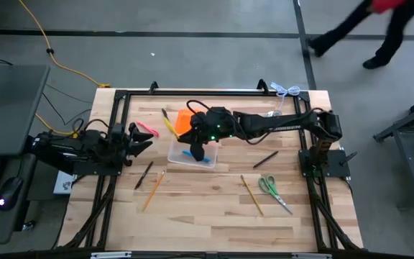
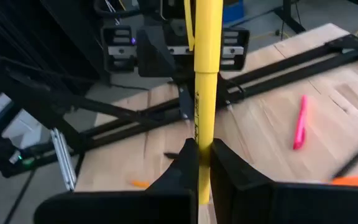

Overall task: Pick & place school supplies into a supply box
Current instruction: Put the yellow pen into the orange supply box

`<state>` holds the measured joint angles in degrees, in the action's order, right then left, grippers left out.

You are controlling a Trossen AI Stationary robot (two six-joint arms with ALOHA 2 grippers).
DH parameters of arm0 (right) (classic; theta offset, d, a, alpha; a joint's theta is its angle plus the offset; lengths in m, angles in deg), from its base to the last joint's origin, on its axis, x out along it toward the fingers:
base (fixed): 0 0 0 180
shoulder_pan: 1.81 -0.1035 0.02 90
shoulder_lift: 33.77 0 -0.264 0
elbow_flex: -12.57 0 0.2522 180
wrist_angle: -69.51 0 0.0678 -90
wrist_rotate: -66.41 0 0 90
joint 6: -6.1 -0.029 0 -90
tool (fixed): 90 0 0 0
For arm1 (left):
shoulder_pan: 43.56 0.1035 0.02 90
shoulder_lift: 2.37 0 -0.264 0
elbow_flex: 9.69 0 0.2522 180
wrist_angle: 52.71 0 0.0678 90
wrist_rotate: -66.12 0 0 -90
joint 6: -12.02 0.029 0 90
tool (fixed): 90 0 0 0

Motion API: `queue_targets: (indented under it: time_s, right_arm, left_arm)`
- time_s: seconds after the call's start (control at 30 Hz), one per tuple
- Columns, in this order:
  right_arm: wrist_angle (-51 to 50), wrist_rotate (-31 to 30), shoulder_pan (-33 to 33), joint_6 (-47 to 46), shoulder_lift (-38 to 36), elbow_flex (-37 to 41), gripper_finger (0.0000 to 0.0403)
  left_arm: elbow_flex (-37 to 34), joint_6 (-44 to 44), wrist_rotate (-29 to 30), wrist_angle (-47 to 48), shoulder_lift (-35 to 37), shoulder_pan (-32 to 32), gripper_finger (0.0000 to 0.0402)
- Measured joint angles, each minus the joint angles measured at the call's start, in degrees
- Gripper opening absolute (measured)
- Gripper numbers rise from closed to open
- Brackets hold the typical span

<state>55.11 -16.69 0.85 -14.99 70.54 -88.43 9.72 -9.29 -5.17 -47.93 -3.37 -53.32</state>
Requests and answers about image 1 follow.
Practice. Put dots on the person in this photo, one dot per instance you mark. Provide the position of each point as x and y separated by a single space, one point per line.
394 32

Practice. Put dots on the black pen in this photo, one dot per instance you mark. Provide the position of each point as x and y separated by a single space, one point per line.
265 159
164 113
144 175

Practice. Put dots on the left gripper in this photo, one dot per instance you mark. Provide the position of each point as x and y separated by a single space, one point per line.
122 144

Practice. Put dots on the metal cone weight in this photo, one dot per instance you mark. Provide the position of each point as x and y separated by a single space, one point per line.
274 113

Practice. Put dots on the white printed box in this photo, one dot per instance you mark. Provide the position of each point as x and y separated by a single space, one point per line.
63 183

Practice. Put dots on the desk caster wheel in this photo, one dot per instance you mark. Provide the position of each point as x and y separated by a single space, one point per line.
29 225

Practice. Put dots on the yellow pen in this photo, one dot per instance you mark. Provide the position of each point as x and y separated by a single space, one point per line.
171 127

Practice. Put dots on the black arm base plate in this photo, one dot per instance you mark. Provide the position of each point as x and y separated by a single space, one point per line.
95 172
336 162

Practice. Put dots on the orange pencil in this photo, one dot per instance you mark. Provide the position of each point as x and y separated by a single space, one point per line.
154 190

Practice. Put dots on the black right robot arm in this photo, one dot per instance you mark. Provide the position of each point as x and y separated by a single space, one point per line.
282 124

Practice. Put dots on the clear supply box orange lid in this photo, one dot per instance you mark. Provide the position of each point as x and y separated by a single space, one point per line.
178 154

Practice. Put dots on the black computer mouse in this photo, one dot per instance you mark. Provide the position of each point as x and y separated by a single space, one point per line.
9 192

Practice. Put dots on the pink highlighter pen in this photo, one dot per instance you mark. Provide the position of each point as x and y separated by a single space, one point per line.
148 129

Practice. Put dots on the silver bracket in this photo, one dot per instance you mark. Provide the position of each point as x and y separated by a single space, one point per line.
311 256
110 255

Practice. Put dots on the yellow pencil pink eraser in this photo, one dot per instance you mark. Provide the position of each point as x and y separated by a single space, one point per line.
252 195

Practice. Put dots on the dark grey desk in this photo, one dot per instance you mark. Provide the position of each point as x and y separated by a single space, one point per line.
13 108

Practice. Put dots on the blue pen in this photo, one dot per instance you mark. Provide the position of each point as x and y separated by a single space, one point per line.
187 154

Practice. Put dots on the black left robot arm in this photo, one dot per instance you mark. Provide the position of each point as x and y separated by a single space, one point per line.
67 147

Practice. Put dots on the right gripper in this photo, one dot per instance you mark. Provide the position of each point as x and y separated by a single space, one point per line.
214 124

